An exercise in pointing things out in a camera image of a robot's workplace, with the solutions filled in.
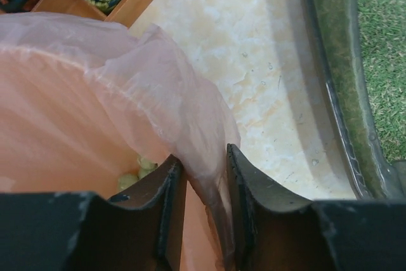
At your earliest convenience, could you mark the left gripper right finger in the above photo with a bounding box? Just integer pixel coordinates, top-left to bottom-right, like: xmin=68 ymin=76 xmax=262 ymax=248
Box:
xmin=226 ymin=144 xmax=405 ymax=270

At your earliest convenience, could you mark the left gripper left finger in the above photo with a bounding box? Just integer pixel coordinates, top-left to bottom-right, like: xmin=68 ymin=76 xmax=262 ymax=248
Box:
xmin=1 ymin=156 xmax=187 ymax=270

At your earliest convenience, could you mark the pink bag-lined trash bin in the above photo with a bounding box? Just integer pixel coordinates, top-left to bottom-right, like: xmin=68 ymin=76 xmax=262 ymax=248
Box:
xmin=1 ymin=13 xmax=240 ymax=270

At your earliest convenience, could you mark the dark litter box tray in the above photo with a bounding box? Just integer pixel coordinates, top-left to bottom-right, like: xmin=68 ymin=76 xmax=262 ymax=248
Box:
xmin=301 ymin=0 xmax=405 ymax=199

